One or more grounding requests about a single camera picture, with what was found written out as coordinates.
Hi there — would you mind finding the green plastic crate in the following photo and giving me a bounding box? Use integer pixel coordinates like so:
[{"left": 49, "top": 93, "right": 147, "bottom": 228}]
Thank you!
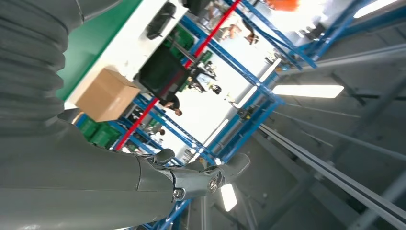
[
  {"left": 161, "top": 25, "right": 195, "bottom": 61},
  {"left": 79, "top": 116, "right": 122, "bottom": 149}
]

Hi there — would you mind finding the brown cardboard box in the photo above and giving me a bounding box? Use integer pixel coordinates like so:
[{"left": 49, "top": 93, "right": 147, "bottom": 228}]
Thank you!
[{"left": 75, "top": 67, "right": 141, "bottom": 123}]

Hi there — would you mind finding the person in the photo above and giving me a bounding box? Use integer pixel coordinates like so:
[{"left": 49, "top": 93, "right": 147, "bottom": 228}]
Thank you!
[{"left": 160, "top": 92, "right": 183, "bottom": 117}]

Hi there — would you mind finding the black bin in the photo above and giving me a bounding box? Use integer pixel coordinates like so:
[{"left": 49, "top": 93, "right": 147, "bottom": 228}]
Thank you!
[{"left": 138, "top": 47, "right": 191, "bottom": 101}]

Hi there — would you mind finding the long white table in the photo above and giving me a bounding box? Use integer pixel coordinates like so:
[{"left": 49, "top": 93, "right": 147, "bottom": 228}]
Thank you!
[{"left": 63, "top": 0, "right": 189, "bottom": 110}]

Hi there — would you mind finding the ceiling light panel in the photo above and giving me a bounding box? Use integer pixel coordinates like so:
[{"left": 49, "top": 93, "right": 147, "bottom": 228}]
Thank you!
[
  {"left": 220, "top": 184, "right": 238, "bottom": 213},
  {"left": 272, "top": 84, "right": 345, "bottom": 99},
  {"left": 353, "top": 0, "right": 401, "bottom": 19}
]

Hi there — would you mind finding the blue metal shelving rack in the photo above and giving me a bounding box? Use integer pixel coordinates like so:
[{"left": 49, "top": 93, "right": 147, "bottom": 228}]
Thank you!
[{"left": 76, "top": 0, "right": 406, "bottom": 230}]

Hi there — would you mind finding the red rack rail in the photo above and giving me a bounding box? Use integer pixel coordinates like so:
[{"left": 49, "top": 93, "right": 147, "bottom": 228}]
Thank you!
[{"left": 114, "top": 0, "right": 243, "bottom": 150}]

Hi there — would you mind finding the grey ceiling rail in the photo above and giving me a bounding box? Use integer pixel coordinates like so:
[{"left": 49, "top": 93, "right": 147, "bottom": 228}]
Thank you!
[{"left": 258, "top": 123, "right": 406, "bottom": 230}]

